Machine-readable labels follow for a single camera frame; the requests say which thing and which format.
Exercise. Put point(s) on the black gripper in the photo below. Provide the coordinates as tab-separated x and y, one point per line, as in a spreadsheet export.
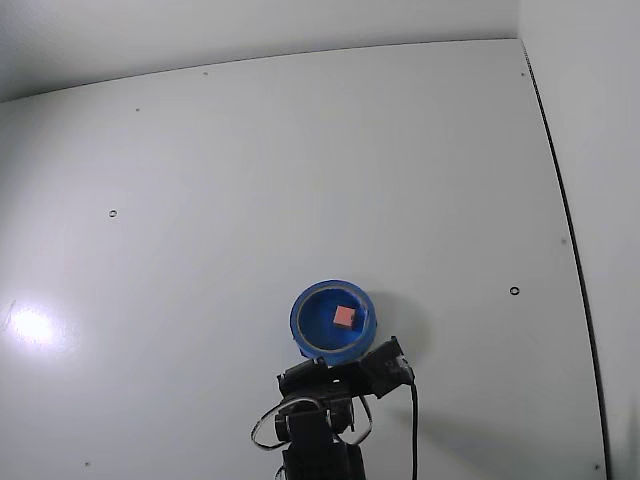
306	374

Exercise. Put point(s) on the small orange cube block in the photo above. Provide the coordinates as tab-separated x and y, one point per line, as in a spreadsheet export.
344	316

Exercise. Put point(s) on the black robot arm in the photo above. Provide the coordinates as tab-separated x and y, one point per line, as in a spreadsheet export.
310	450

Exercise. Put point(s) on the blue tape roll bin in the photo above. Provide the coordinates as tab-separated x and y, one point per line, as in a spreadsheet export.
315	325

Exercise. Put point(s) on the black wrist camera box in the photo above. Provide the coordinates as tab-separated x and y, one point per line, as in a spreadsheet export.
385	367

